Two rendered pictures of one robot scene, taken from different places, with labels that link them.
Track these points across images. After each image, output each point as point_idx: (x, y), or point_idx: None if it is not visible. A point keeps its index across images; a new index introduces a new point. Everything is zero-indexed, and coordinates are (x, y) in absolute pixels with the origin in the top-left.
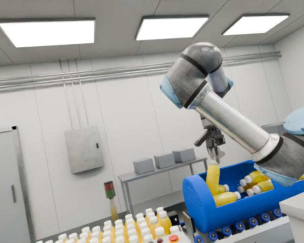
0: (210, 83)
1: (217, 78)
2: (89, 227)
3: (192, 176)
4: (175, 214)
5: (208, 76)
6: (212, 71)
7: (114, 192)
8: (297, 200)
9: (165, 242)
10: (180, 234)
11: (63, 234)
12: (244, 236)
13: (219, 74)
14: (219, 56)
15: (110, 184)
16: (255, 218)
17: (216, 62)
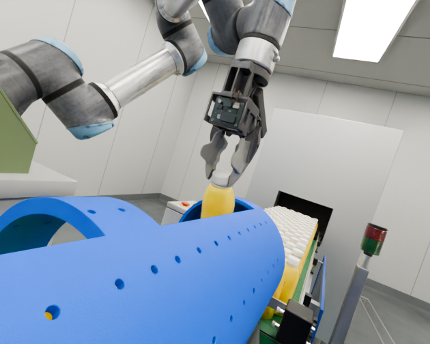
0: (191, 7)
1: (172, 7)
2: (303, 240)
3: (242, 199)
4: (286, 306)
5: (179, 14)
6: (166, 20)
7: (366, 245)
8: (49, 175)
9: (190, 205)
10: (184, 207)
11: (308, 236)
12: None
13: (167, 5)
14: (155, 8)
15: (367, 227)
16: None
17: (156, 17)
